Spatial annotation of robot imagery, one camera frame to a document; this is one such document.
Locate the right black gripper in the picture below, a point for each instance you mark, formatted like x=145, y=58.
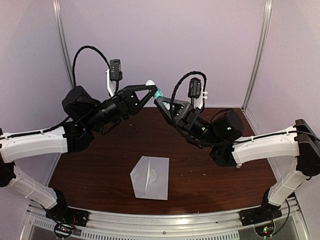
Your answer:
x=186, y=115

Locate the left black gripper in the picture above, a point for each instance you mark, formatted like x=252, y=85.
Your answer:
x=127, y=102

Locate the white green glue stick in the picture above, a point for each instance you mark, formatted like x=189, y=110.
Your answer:
x=158, y=93

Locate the grey envelope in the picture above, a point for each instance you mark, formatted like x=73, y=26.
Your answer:
x=150, y=178

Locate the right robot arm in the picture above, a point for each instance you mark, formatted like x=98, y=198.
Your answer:
x=229, y=148

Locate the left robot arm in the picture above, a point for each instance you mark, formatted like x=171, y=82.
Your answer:
x=85, y=115

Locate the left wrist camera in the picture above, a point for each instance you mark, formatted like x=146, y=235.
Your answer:
x=114, y=75

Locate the left aluminium frame post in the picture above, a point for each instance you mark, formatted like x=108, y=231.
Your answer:
x=62, y=41

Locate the aluminium frame post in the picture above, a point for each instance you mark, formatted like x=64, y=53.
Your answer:
x=264, y=32
x=62, y=41

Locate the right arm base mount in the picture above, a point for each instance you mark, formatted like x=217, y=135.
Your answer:
x=260, y=220

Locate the right aluminium frame post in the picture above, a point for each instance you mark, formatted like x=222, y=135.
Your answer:
x=264, y=32

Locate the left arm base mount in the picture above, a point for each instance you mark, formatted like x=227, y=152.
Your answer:
x=69, y=224

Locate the front aluminium rail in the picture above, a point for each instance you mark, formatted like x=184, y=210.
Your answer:
x=223, y=225

